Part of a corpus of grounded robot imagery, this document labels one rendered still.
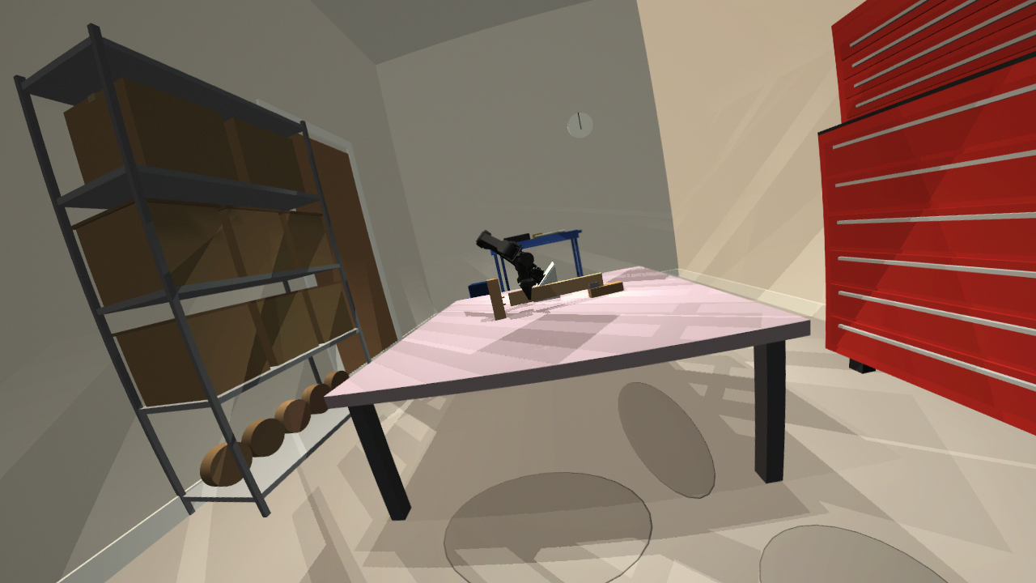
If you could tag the long wooden rail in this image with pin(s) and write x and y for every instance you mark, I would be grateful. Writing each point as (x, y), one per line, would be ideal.
(555, 289)

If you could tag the orange wooden block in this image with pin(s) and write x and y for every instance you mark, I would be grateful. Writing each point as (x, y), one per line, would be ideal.
(497, 299)

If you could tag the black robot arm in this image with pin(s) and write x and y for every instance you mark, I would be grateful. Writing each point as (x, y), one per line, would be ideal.
(509, 251)

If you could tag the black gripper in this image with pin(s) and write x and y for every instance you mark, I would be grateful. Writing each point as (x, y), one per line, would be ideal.
(526, 282)

